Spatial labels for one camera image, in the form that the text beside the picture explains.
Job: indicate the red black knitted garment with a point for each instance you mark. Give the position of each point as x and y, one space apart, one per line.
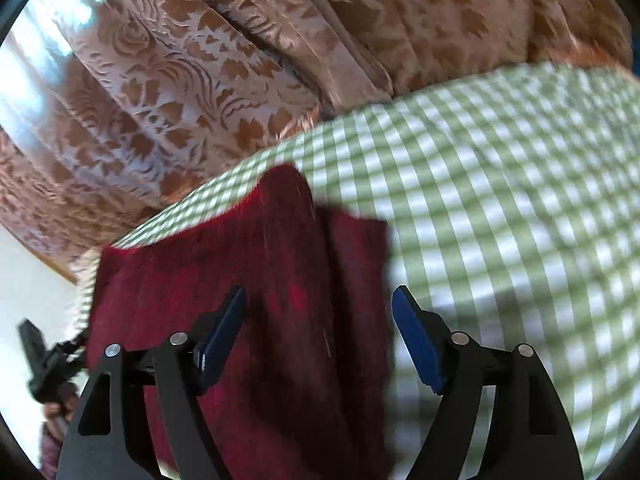
302 393

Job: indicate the person's left hand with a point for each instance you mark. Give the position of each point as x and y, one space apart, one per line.
53 412

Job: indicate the green white checkered bedsheet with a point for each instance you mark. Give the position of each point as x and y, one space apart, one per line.
511 202

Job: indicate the brown floral patterned curtain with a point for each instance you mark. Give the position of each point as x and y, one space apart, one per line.
113 109

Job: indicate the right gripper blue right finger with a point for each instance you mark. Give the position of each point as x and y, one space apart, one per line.
423 333

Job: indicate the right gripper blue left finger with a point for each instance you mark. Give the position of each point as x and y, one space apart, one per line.
215 334

